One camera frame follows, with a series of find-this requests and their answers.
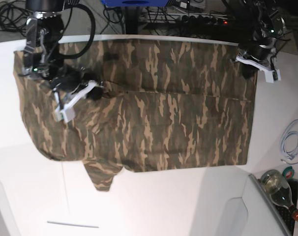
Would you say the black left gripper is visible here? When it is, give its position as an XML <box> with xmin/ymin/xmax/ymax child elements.
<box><xmin>231</xmin><ymin>39</ymin><xmax>276</xmax><ymax>79</ymax></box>

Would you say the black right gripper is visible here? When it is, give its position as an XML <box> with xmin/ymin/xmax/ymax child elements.
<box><xmin>49</xmin><ymin>66</ymin><xmax>105</xmax><ymax>113</ymax></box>

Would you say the camouflage t-shirt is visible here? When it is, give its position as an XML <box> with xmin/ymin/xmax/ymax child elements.
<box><xmin>14</xmin><ymin>39</ymin><xmax>257</xmax><ymax>191</ymax></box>

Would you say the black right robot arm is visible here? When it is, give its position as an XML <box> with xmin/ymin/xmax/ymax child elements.
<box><xmin>23</xmin><ymin>0</ymin><xmax>104</xmax><ymax>111</ymax></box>

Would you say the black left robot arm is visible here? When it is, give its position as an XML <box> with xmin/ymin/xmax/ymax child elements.
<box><xmin>222</xmin><ymin>0</ymin><xmax>289</xmax><ymax>83</ymax></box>

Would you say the black power strip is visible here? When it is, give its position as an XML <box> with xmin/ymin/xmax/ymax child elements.
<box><xmin>180</xmin><ymin>15</ymin><xmax>228</xmax><ymax>27</ymax></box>

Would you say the blue box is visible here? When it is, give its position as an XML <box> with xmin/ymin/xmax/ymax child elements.
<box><xmin>101</xmin><ymin>0</ymin><xmax>175</xmax><ymax>7</ymax></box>

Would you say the green tape roll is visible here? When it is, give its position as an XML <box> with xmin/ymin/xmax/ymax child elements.
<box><xmin>282</xmin><ymin>166</ymin><xmax>295</xmax><ymax>180</ymax></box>

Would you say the clear glass bottle red cap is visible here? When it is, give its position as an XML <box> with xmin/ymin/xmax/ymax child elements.
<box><xmin>260</xmin><ymin>170</ymin><xmax>298</xmax><ymax>221</ymax></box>

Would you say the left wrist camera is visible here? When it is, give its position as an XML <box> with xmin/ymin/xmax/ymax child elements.
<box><xmin>264</xmin><ymin>69</ymin><xmax>281</xmax><ymax>83</ymax></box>

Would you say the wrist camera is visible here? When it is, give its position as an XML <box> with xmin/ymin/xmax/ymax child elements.
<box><xmin>55</xmin><ymin>108</ymin><xmax>75</xmax><ymax>123</ymax></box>
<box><xmin>264</xmin><ymin>69</ymin><xmax>281</xmax><ymax>83</ymax></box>

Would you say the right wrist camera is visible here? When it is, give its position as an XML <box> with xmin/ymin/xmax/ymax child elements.
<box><xmin>55</xmin><ymin>108</ymin><xmax>75</xmax><ymax>123</ymax></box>

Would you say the white coiled cable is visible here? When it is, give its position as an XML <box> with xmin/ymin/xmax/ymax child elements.
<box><xmin>279</xmin><ymin>116</ymin><xmax>298</xmax><ymax>165</ymax></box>

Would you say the black coiled cable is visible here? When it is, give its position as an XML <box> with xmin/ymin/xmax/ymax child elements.
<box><xmin>0</xmin><ymin>0</ymin><xmax>28</xmax><ymax>34</ymax></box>

